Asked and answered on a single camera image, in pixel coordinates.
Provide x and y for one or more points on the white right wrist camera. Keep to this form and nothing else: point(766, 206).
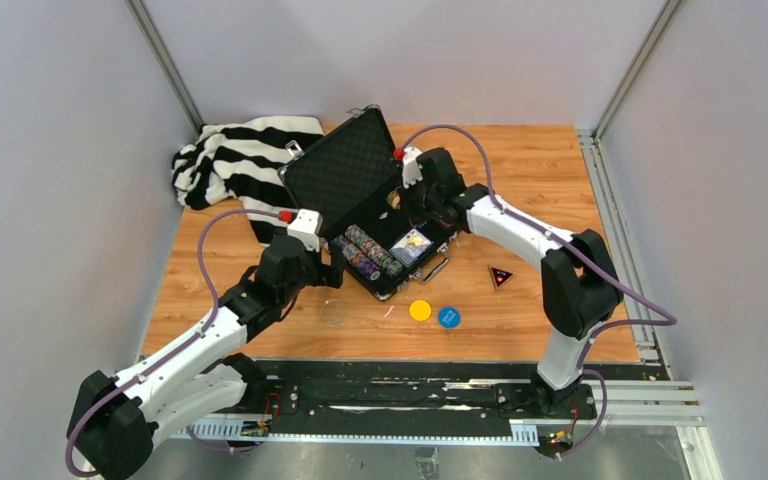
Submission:
point(411, 171)

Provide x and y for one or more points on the yellow round dealer button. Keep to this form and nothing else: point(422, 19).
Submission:
point(420, 310)

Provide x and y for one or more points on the multicolour chip row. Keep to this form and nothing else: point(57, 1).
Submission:
point(368, 245)

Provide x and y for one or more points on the black white striped cloth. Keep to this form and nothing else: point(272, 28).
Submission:
point(241, 161)

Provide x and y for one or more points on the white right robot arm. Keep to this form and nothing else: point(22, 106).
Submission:
point(576, 271)

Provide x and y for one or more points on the purple chip row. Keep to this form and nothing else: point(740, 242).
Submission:
point(366, 267)

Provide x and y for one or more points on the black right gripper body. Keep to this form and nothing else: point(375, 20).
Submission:
point(426, 200)

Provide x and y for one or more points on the blue yellow card deck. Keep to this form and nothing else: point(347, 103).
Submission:
point(410, 247)

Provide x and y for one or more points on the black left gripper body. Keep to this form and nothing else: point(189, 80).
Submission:
point(313, 272)

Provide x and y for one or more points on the blue 10 poker chip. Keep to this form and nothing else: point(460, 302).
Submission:
point(449, 317)

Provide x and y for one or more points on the black triangular heart token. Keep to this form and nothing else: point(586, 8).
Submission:
point(500, 277)

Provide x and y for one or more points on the blue-green poker chip stack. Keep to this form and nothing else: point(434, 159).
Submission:
point(393, 268)

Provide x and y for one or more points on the black poker set case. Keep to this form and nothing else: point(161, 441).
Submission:
point(346, 177)

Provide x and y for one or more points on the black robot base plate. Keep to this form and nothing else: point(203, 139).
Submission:
point(413, 400)

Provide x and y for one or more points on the clear round plastic disc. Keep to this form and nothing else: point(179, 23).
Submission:
point(333, 313)

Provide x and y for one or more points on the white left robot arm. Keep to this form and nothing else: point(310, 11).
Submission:
point(118, 421)

